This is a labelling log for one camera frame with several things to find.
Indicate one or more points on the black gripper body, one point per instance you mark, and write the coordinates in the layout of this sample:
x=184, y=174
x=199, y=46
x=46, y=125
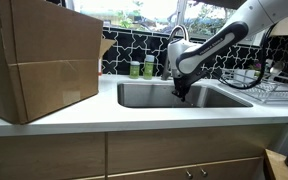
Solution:
x=185, y=82

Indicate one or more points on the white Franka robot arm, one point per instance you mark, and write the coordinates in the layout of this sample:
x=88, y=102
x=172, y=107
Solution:
x=214, y=46

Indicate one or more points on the chrome gooseneck faucet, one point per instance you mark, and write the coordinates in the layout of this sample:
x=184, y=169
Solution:
x=186, y=35

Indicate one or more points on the stainless steel sink basin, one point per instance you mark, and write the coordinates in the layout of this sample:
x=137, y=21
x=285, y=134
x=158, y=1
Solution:
x=144, y=95

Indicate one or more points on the tall green soap bottle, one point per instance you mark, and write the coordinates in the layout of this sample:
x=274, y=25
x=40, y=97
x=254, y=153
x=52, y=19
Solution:
x=149, y=68

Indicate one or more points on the short green soap bottle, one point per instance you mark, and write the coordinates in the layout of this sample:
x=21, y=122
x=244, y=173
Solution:
x=134, y=70

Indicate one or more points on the wooden kitchen cabinet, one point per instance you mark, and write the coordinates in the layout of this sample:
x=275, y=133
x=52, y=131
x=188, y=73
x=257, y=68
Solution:
x=134, y=150

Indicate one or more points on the metal cabinet knob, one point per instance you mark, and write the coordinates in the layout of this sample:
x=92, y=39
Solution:
x=189, y=174
x=204, y=172

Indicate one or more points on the kitchen window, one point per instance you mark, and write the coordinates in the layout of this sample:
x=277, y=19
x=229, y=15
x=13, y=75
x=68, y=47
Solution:
x=144, y=10

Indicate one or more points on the metal spoon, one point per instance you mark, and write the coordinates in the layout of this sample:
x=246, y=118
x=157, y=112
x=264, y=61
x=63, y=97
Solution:
x=276, y=68

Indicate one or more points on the wooden base board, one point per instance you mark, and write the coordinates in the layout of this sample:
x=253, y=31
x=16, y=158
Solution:
x=275, y=166

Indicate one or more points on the brown cardboard box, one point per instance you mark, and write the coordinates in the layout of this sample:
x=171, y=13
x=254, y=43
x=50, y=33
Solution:
x=50, y=60

